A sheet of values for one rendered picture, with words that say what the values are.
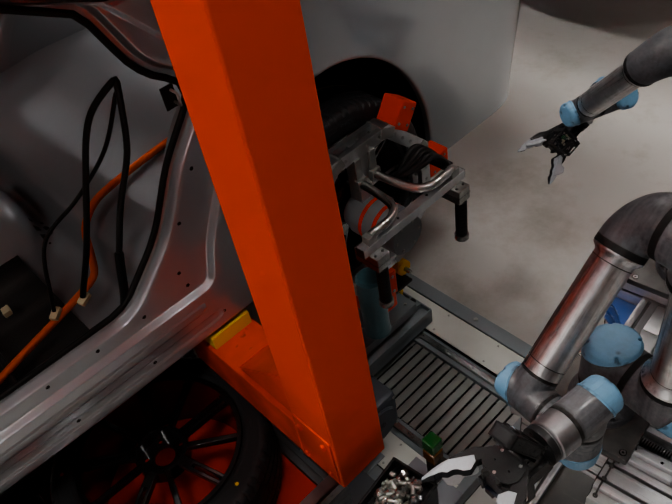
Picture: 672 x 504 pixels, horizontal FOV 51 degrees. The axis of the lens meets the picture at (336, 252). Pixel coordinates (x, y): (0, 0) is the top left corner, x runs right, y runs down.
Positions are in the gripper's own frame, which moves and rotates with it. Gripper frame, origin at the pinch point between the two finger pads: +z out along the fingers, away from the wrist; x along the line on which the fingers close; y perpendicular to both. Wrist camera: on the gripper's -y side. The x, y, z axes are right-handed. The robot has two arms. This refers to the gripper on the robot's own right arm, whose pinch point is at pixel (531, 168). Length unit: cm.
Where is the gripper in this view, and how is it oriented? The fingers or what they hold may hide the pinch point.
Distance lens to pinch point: 229.9
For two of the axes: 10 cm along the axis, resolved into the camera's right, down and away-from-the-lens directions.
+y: 2.2, 1.6, -9.6
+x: 7.2, 6.4, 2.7
